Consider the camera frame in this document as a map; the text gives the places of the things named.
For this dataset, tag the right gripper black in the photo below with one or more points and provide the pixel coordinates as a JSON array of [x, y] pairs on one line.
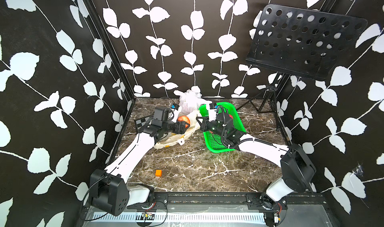
[[205, 126]]

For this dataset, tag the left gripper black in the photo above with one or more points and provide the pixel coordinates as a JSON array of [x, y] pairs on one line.
[[179, 128]]

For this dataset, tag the yellow banana print plastic bag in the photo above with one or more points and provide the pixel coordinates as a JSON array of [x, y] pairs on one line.
[[172, 139]]

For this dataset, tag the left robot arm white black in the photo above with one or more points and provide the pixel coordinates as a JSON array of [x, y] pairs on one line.
[[109, 191]]

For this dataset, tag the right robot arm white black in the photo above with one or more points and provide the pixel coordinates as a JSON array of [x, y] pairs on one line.
[[297, 168]]

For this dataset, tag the white knotted plastic bag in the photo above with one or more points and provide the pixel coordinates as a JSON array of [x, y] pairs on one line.
[[190, 101]]

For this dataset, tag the green perforated plastic basket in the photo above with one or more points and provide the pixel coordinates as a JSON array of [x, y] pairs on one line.
[[213, 143]]

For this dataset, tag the black white checkerboard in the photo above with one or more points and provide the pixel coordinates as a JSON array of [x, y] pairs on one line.
[[140, 122]]

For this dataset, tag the small orange cube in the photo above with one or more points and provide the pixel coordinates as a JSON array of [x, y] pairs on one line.
[[158, 173]]

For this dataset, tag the black perforated music stand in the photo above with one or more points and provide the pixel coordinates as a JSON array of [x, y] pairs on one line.
[[303, 43]]

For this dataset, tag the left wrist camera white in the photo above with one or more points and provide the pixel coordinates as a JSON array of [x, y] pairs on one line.
[[166, 115]]

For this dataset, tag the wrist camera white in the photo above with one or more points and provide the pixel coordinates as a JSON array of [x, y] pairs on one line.
[[212, 111], [166, 115]]

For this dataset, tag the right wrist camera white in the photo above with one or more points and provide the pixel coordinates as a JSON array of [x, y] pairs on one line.
[[212, 111]]

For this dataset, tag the white slotted cable duct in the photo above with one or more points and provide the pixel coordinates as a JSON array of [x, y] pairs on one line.
[[157, 218]]

